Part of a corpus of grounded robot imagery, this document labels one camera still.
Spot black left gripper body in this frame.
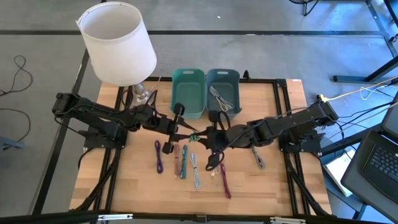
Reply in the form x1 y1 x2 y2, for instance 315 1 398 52
141 104 186 155

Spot black floor cable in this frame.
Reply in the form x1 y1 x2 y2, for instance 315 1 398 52
0 108 32 144
0 55 34 96

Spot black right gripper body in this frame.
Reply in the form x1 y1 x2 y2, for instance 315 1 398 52
205 109 249 172

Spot grey black-white braided cable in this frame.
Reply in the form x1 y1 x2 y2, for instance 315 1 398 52
251 145 266 170

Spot red braided USB cable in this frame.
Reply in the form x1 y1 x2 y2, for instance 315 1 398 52
220 163 233 199

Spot dark monitor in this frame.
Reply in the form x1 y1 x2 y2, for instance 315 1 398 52
381 101 398 139

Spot black laptop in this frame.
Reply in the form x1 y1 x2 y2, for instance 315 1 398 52
340 129 398 222

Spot blue-grey floor object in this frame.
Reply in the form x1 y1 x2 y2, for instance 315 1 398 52
0 136 25 151

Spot silver lamp base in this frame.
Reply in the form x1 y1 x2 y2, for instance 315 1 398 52
132 82 155 107

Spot black desk leg frame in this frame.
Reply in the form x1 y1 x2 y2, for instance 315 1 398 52
332 0 398 83

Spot yellow extension cord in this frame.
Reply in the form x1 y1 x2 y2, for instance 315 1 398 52
326 76 398 102

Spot white lamp cord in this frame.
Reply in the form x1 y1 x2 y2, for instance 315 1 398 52
151 76 162 93

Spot teal braided USB cable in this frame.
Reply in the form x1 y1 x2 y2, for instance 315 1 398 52
180 144 189 180

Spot black stand leg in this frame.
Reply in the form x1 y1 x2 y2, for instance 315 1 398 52
289 0 320 17

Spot light blue USB cable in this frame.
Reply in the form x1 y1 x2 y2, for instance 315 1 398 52
190 152 202 190

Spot grey-blue plastic bin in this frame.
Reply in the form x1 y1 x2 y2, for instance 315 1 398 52
205 68 243 121

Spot silver metal bracket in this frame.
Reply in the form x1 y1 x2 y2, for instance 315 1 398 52
269 216 307 224
97 213 134 222

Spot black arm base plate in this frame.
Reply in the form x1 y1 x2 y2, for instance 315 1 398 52
83 126 128 150
279 129 323 155

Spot teal plastic bin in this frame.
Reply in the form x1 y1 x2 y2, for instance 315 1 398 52
170 68 206 121

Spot white book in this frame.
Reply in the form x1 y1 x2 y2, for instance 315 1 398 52
323 148 355 197

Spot black aluminium table frame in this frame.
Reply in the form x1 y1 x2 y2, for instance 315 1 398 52
70 76 332 218

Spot purple braided USB cable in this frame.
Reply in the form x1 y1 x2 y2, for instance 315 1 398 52
154 139 164 174

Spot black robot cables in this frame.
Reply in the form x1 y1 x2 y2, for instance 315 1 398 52
337 101 398 141

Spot white lamp shade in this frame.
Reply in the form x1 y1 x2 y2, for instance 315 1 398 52
76 1 157 87

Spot black frame crossbar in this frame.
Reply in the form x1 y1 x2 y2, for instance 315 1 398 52
0 210 398 224

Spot pink braided USB cable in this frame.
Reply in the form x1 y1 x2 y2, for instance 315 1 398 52
174 143 182 177

